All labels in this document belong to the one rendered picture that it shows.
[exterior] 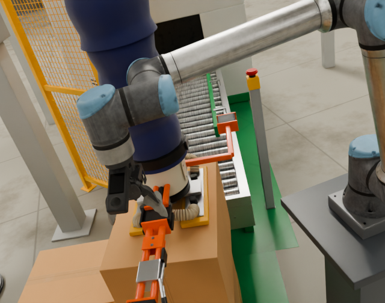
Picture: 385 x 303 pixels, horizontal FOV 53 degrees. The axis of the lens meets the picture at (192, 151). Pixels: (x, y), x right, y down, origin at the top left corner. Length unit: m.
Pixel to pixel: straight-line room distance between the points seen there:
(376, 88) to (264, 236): 1.69
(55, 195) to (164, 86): 2.21
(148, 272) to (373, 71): 0.77
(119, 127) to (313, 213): 1.01
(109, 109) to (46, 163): 2.00
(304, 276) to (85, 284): 1.22
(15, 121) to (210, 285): 1.79
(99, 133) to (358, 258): 1.01
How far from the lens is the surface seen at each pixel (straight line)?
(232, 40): 1.00
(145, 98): 0.84
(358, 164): 1.44
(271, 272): 2.42
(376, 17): 0.97
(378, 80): 1.08
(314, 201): 1.70
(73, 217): 3.07
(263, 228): 2.67
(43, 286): 2.05
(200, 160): 1.44
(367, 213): 1.54
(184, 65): 0.97
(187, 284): 1.36
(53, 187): 2.92
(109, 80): 1.19
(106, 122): 0.85
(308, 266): 2.44
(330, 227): 1.59
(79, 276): 1.99
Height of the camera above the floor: 1.87
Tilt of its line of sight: 31 degrees down
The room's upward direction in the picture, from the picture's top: 14 degrees counter-clockwise
